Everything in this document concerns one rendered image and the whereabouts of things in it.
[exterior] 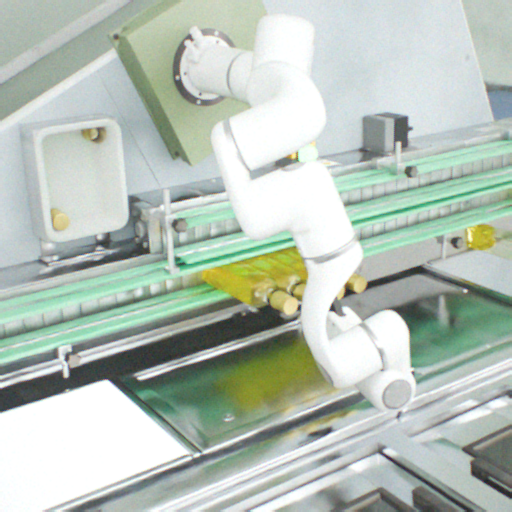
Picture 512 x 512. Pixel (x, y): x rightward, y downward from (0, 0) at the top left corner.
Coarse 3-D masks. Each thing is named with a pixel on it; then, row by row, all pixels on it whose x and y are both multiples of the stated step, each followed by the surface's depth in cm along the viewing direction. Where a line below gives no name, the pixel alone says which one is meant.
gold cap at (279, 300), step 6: (276, 294) 161; (282, 294) 160; (270, 300) 161; (276, 300) 160; (282, 300) 159; (288, 300) 158; (294, 300) 159; (276, 306) 160; (282, 306) 158; (288, 306) 159; (294, 306) 159; (288, 312) 159
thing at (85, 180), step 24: (96, 120) 162; (48, 144) 165; (72, 144) 168; (96, 144) 170; (120, 144) 166; (48, 168) 166; (72, 168) 169; (96, 168) 172; (120, 168) 167; (48, 192) 167; (72, 192) 170; (96, 192) 173; (120, 192) 169; (48, 216) 161; (72, 216) 172; (96, 216) 174; (120, 216) 171
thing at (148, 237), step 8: (136, 208) 172; (144, 208) 169; (136, 216) 173; (144, 216) 169; (136, 224) 172; (144, 224) 170; (152, 224) 169; (136, 232) 173; (144, 232) 171; (152, 232) 170; (160, 232) 171; (136, 240) 174; (144, 240) 172; (152, 240) 170; (160, 240) 171; (144, 248) 173; (152, 248) 171; (160, 248) 172
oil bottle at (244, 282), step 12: (228, 264) 174; (240, 264) 173; (204, 276) 179; (216, 276) 175; (228, 276) 171; (240, 276) 167; (252, 276) 167; (264, 276) 166; (228, 288) 172; (240, 288) 168; (252, 288) 164; (264, 288) 164; (276, 288) 165; (252, 300) 165; (264, 300) 164
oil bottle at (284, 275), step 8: (256, 256) 177; (264, 256) 177; (248, 264) 175; (256, 264) 173; (264, 264) 173; (272, 264) 173; (280, 264) 173; (272, 272) 168; (280, 272) 168; (288, 272) 168; (296, 272) 169; (280, 280) 166; (288, 280) 167; (296, 280) 168; (280, 288) 167
